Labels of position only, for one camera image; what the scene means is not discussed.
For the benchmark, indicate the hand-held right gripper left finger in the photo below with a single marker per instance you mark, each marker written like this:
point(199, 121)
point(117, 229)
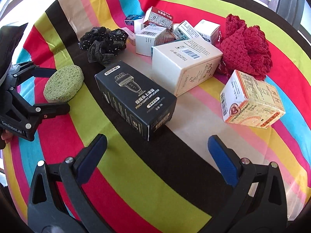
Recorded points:
point(92, 155)

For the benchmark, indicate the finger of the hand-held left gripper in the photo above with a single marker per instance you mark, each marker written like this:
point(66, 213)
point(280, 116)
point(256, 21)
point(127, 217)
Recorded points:
point(45, 72)
point(55, 108)

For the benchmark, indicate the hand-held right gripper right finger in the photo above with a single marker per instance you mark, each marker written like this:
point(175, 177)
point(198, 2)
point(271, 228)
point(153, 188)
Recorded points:
point(223, 160)

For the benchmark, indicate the green oval sponge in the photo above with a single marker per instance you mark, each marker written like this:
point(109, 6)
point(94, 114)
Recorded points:
point(63, 83)

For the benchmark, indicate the orange cream medicine box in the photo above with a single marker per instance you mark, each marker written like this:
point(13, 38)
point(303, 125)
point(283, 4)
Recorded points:
point(252, 102)

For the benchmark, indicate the black beaded scrunchie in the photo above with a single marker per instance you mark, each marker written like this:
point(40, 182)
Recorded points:
point(104, 43)

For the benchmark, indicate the black rectangular box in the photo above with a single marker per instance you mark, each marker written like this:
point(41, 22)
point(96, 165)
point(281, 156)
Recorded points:
point(131, 97)

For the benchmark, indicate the large white box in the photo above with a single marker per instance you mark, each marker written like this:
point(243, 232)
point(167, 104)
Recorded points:
point(179, 63)

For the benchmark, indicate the white barcode box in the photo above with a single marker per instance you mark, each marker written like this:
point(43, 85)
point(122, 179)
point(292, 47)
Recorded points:
point(148, 42)

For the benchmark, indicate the red knitted cloth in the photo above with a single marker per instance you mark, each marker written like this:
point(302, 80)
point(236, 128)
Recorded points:
point(245, 46)

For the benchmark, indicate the teal white box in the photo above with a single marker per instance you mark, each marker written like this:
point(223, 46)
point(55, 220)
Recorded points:
point(187, 31)

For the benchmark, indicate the striped desktop cloth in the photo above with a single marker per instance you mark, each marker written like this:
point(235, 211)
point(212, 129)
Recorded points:
point(136, 179)

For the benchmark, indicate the person's left hand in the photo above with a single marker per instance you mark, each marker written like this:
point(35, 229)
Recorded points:
point(6, 136)

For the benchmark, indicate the white blue small box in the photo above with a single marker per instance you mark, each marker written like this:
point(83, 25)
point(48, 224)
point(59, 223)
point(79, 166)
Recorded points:
point(139, 25)

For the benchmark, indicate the red white printed box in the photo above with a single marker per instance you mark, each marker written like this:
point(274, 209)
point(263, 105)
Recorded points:
point(158, 17)

